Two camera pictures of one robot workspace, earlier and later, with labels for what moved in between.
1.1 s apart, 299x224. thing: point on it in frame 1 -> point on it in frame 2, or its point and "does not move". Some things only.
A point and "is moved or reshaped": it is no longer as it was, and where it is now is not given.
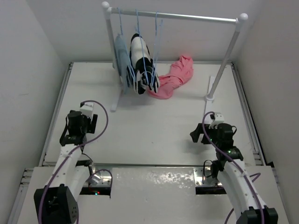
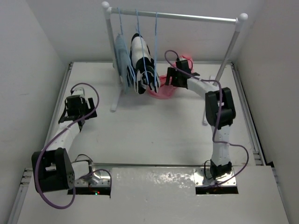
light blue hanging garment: (122, 60) does not move
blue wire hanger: (156, 13) is moved or reshaped
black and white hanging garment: (141, 72) does not move
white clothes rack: (108, 11) does not move
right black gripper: (195, 134) -> (172, 72)
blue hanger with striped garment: (141, 63) does not move
